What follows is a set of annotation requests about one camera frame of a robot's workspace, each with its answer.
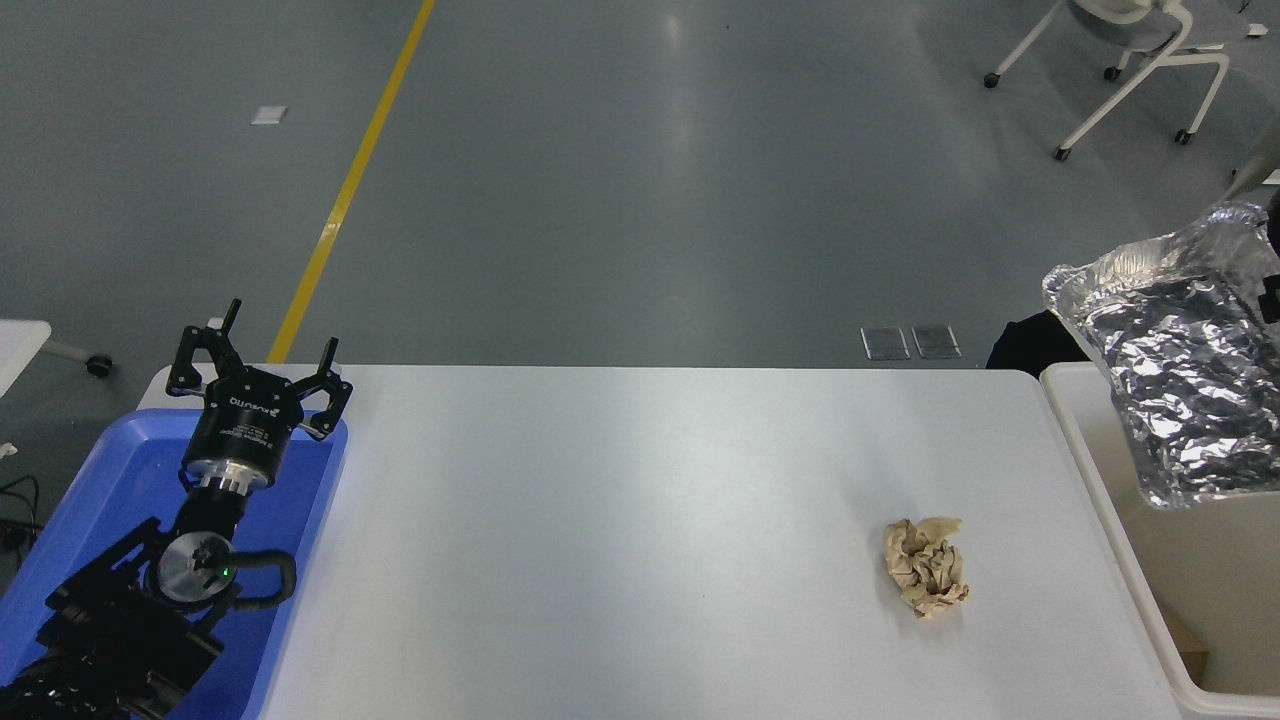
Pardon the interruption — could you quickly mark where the white trolley with caster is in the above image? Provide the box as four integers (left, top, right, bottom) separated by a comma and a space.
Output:
0, 318, 113, 396

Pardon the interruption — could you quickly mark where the black floor cable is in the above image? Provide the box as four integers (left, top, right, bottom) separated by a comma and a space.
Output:
0, 473, 41, 556

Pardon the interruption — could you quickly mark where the white wheeled chair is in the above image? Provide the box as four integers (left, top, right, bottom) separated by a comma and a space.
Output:
983, 0, 1231, 162

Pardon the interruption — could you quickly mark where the person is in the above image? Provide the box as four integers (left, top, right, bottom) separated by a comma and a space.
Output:
985, 310, 1093, 371

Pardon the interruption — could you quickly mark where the large pale plastic bin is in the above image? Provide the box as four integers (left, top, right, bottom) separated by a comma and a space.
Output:
1040, 362, 1280, 719

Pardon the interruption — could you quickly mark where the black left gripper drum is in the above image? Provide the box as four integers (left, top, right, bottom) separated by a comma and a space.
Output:
182, 366, 303, 469

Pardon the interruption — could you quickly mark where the blue plastic tray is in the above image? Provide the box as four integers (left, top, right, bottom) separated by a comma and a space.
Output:
0, 405, 349, 720

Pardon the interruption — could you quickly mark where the crumpled tan paper ball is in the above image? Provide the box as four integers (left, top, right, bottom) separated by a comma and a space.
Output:
883, 516, 971, 621

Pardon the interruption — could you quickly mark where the silver foil tray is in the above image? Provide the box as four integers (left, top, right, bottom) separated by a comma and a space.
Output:
1042, 200, 1280, 511

